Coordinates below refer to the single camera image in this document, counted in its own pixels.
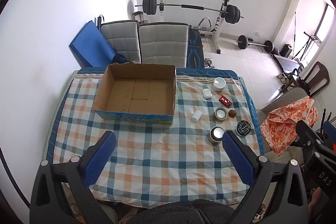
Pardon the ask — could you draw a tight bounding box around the black floor appliance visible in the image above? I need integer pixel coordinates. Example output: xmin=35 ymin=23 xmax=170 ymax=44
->
xmin=280 ymin=44 xmax=293 ymax=58

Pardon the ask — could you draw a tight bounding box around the window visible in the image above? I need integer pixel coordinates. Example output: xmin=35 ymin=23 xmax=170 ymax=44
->
xmin=314 ymin=2 xmax=336 ymax=64

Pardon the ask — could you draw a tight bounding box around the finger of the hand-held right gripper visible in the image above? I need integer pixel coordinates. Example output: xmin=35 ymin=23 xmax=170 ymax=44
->
xmin=295 ymin=120 xmax=320 ymax=146

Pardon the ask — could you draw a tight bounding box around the white barbell rack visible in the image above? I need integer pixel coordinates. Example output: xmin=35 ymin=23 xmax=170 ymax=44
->
xmin=157 ymin=0 xmax=233 ymax=54

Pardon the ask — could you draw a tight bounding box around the long barbell with black plates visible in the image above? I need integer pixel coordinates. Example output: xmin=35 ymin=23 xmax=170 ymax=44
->
xmin=135 ymin=0 xmax=244 ymax=24

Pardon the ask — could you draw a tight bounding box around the white round jar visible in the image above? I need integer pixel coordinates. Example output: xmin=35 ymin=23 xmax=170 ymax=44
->
xmin=212 ymin=77 xmax=226 ymax=92

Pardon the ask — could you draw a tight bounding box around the small wooden stool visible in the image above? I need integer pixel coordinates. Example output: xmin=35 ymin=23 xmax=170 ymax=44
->
xmin=132 ymin=11 xmax=144 ymax=24

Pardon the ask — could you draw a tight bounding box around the short barbell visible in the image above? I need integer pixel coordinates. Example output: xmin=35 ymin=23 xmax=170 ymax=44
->
xmin=235 ymin=35 xmax=273 ymax=52

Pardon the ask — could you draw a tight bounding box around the cardboard box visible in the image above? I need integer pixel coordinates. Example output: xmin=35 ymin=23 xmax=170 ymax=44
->
xmin=92 ymin=63 xmax=177 ymax=126

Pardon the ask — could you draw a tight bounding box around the grey padded chair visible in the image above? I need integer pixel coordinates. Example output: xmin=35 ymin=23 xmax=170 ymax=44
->
xmin=100 ymin=20 xmax=142 ymax=64
xmin=138 ymin=22 xmax=189 ymax=68

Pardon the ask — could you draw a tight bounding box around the brown wooden chair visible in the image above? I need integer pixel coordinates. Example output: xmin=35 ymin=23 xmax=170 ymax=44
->
xmin=297 ymin=61 xmax=330 ymax=98

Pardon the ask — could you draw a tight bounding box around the dark fluffy garment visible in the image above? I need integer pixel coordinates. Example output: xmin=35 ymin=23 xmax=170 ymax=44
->
xmin=126 ymin=199 xmax=237 ymax=224

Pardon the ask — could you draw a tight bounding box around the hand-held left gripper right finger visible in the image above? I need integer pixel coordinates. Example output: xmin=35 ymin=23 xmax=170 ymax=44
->
xmin=223 ymin=131 xmax=308 ymax=224

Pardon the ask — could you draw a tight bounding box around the metal shaker with perforated lid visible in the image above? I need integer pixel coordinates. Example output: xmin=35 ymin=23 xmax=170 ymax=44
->
xmin=209 ymin=126 xmax=226 ymax=146

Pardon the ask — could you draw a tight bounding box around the black exercise platform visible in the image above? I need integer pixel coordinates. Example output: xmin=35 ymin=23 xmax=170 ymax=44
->
xmin=273 ymin=53 xmax=305 ymax=73

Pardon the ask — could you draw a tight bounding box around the orange floral cloth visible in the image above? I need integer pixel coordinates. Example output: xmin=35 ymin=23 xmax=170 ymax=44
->
xmin=260 ymin=97 xmax=318 ymax=156

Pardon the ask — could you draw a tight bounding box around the checked tablecloth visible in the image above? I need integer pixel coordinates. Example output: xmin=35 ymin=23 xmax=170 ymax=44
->
xmin=43 ymin=68 xmax=264 ymax=207

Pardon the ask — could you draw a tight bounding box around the black tripod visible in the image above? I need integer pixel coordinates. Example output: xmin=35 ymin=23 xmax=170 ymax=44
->
xmin=293 ymin=11 xmax=321 ymax=62

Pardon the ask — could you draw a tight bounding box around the black round patterned tin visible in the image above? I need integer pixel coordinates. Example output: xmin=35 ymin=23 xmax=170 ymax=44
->
xmin=235 ymin=120 xmax=252 ymax=137

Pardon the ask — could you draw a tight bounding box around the small red box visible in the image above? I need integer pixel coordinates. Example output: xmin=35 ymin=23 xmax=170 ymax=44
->
xmin=219 ymin=95 xmax=233 ymax=108

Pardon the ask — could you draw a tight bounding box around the folded blue exercise mat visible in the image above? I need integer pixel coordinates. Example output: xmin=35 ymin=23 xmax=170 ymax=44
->
xmin=69 ymin=20 xmax=124 ymax=68

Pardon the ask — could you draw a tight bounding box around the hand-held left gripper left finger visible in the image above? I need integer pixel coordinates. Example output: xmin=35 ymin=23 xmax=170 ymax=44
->
xmin=31 ymin=131 xmax=117 ymax=224

